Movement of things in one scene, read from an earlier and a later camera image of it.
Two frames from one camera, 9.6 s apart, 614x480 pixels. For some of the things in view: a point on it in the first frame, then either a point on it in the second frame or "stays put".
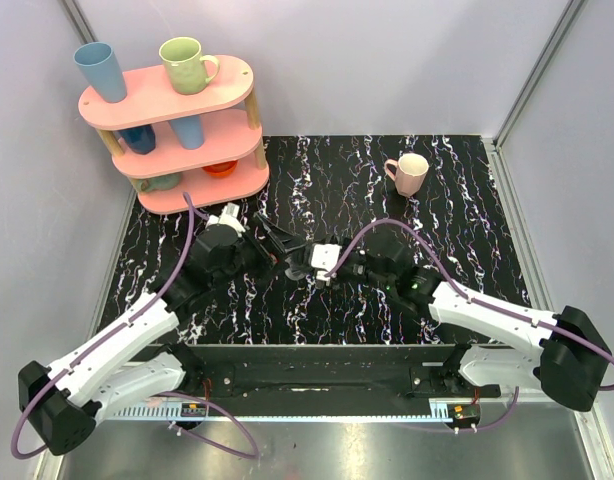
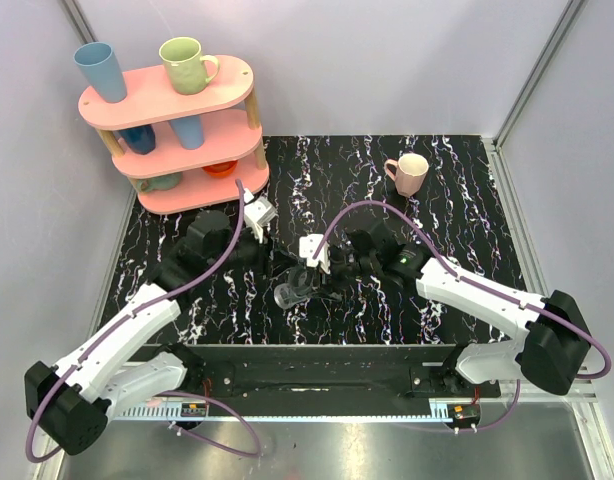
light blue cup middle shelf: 189,131 stays put
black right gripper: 318,280 → 325,285
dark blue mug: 140,140 stays put
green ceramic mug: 184,61 stays put
